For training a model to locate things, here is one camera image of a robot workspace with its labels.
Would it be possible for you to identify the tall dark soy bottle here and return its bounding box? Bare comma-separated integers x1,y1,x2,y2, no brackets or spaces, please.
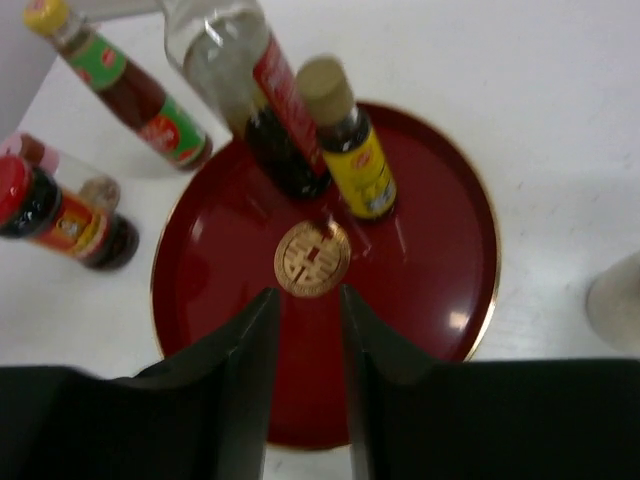
159,1,331,199

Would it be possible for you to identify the pink lid spice shaker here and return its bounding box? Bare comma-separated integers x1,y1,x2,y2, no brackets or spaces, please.
0,131,122,211

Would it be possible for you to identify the grey lid pepper shaker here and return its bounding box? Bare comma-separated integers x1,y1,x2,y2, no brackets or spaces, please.
586,252,639,357

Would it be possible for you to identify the small yellow label bottle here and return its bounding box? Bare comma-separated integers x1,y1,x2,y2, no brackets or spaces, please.
296,55,397,221

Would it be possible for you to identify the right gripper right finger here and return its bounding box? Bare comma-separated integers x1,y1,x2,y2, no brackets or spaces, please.
340,285,450,479

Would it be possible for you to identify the red lid sauce jar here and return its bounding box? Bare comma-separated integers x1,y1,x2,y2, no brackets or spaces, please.
1,155,139,271

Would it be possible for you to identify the red round tray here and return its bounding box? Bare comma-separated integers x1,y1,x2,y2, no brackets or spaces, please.
151,103,501,450

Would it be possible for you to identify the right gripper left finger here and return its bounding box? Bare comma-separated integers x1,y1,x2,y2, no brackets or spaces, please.
119,288,280,479

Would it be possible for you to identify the yellow cap sauce bottle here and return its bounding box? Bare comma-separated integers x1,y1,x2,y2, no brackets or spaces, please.
23,1,213,171

